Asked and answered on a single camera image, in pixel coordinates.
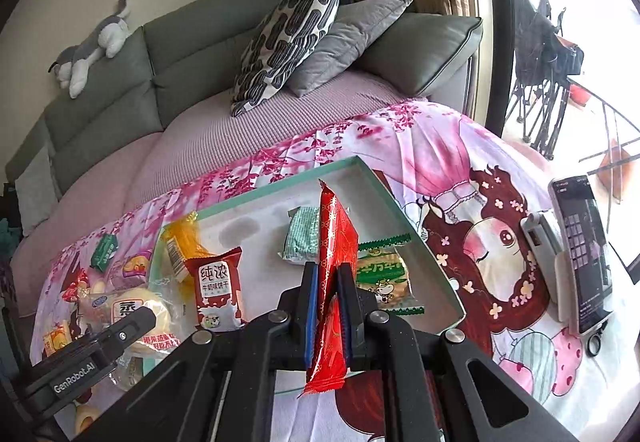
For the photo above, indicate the black door frame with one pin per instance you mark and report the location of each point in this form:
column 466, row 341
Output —
column 500, row 22

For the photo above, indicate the light grey pillow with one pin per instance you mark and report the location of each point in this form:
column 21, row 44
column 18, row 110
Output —
column 35, row 187

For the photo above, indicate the dark red milk biscuit packet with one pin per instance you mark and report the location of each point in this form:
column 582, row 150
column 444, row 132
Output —
column 217, row 287

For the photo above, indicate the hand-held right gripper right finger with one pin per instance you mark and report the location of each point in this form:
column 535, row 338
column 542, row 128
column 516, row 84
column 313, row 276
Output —
column 345, row 317

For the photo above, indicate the clear bag of steamed cake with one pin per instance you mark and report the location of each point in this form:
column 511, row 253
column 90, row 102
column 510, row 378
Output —
column 125, row 297

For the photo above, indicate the white box with teal rim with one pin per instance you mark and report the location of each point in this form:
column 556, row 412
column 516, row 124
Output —
column 260, row 217

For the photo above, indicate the long red snack packet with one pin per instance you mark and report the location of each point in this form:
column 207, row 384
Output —
column 335, row 242

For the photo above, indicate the green foil biscuit packet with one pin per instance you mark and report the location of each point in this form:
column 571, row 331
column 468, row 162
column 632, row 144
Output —
column 300, row 237

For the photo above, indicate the green cow biscuit packet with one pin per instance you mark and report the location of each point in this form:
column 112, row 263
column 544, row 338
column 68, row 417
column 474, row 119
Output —
column 382, row 277

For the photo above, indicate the black and white patterned pillow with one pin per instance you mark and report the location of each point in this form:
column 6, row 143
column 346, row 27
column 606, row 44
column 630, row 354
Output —
column 285, row 37

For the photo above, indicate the grey quilted pillow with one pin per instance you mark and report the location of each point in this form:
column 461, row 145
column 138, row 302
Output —
column 345, row 47

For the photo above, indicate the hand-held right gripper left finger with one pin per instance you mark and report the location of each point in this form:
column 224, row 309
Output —
column 311, row 312

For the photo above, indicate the black folding chair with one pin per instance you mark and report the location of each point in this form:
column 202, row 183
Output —
column 540, row 47

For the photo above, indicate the printed pink blanket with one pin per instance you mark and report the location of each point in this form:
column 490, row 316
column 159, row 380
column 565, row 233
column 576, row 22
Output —
column 450, row 172

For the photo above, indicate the smartphone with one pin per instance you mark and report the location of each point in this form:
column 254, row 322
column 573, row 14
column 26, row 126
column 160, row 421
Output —
column 582, row 247

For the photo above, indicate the grey and white plush toy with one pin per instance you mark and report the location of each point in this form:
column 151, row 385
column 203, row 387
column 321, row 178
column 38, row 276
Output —
column 90, row 50

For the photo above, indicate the yellow wafer packet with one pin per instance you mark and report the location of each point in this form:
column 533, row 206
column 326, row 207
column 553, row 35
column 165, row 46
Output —
column 187, row 242

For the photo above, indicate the small green carton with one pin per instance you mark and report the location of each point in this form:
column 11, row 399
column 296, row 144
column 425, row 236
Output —
column 103, row 252

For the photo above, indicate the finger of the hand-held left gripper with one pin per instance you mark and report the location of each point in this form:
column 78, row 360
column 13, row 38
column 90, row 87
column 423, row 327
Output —
column 125, row 329

